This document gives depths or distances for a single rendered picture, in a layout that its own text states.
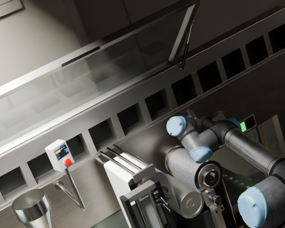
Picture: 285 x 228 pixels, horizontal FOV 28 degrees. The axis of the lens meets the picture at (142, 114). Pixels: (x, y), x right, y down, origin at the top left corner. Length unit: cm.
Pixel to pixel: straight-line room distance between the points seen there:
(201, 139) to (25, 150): 79
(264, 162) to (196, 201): 65
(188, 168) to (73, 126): 54
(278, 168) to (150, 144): 96
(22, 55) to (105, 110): 123
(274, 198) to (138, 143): 103
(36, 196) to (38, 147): 24
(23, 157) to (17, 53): 130
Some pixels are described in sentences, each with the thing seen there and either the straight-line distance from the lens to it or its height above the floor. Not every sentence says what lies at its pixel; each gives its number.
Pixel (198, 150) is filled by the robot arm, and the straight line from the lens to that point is 205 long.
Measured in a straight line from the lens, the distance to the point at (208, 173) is 246.
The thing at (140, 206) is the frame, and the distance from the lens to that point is 222.
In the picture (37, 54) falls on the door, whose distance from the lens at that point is 367.
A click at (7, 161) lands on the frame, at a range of 245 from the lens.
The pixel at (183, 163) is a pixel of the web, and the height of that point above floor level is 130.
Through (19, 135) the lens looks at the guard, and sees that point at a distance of 241.
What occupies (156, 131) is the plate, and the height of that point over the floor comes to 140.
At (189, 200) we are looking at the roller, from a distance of 248.
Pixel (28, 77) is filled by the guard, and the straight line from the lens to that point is 201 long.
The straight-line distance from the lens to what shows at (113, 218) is 273.
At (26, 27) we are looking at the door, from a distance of 363.
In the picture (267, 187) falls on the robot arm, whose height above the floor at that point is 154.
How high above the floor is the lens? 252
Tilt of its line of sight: 22 degrees down
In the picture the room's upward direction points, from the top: 20 degrees counter-clockwise
